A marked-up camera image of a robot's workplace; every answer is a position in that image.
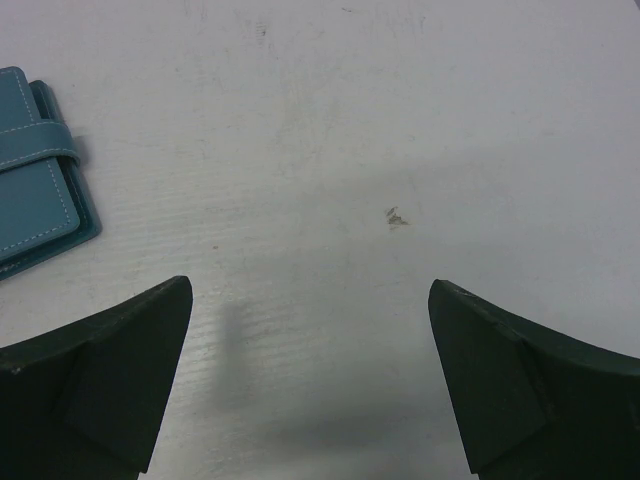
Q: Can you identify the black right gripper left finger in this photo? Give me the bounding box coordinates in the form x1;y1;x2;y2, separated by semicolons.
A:
1;276;193;479

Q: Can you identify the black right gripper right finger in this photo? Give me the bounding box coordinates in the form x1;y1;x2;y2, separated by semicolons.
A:
428;280;639;479

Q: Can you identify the blue leather card holder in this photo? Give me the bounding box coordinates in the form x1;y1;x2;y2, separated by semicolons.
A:
1;66;102;279

